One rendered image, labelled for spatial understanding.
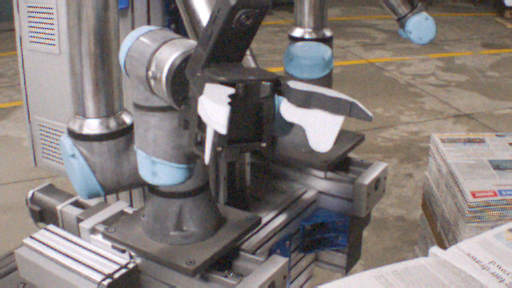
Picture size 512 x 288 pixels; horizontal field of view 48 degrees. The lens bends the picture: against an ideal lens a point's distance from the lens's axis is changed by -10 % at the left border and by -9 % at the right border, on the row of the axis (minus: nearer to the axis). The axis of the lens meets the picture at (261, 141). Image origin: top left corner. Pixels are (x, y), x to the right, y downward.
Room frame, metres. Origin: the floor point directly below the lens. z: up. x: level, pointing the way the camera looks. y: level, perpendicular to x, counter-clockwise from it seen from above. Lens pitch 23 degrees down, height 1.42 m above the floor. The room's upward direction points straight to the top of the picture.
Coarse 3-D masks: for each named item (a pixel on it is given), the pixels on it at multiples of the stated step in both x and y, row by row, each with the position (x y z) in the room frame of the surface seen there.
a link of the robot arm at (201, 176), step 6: (198, 162) 0.99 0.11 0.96; (204, 162) 1.00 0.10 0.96; (198, 168) 0.99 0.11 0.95; (204, 168) 1.00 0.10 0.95; (198, 174) 0.99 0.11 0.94; (204, 174) 1.00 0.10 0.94; (192, 180) 0.98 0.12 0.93; (198, 180) 0.99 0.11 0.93; (204, 180) 1.00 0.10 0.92; (156, 186) 0.98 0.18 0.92; (162, 186) 0.97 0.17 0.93; (168, 186) 0.97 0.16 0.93; (174, 186) 0.97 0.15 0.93; (180, 186) 0.97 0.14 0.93; (186, 186) 0.97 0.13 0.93; (192, 186) 0.98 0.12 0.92; (198, 186) 0.99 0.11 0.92
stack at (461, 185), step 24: (432, 144) 1.44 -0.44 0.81; (456, 144) 1.39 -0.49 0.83; (480, 144) 1.38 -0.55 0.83; (504, 144) 1.38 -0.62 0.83; (432, 168) 1.42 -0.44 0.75; (456, 168) 1.25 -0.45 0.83; (480, 168) 1.25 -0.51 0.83; (504, 168) 1.24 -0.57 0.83; (432, 192) 1.38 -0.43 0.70; (456, 192) 1.19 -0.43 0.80; (480, 192) 1.13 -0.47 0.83; (504, 192) 1.12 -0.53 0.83; (456, 216) 1.17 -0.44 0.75; (480, 216) 1.10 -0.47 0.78; (504, 216) 1.10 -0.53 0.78; (432, 240) 1.32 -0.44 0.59; (456, 240) 1.14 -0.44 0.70
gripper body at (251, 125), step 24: (192, 48) 0.65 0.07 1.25; (168, 72) 0.63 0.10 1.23; (216, 72) 0.57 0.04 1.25; (240, 72) 0.58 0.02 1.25; (264, 72) 0.59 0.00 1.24; (168, 96) 0.63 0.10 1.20; (240, 96) 0.54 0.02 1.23; (264, 96) 0.56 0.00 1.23; (192, 120) 0.57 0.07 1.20; (240, 120) 0.55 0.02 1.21; (264, 120) 0.56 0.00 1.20; (192, 144) 0.57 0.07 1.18; (216, 144) 0.53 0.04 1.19; (240, 144) 0.55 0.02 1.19; (264, 144) 0.56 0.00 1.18
